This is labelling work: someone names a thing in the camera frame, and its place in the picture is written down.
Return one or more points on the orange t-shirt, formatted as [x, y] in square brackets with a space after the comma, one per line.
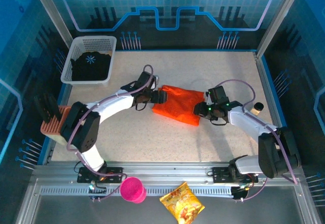
[177, 104]

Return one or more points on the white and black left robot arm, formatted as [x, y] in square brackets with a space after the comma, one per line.
[114, 106]

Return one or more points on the small bottle with black cap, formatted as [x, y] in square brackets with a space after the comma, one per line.
[257, 106]

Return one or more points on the black t-shirt with blue print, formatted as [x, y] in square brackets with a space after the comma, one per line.
[89, 70]

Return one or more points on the white perforated plastic basket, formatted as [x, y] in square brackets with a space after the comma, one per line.
[96, 42]

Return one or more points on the yellow snack bag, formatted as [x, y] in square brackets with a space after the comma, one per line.
[181, 202]

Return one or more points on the pink plastic cup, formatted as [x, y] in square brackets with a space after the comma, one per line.
[132, 189]

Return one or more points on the pink and cream knife block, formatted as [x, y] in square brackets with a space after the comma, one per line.
[52, 127]

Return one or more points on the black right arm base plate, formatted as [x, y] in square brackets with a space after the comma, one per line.
[219, 174]

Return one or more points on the aluminium front rail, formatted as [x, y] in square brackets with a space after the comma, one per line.
[165, 173]

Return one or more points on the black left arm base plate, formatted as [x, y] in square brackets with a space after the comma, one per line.
[114, 174]

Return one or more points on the aluminium frame post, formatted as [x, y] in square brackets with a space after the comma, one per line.
[53, 13]
[280, 13]

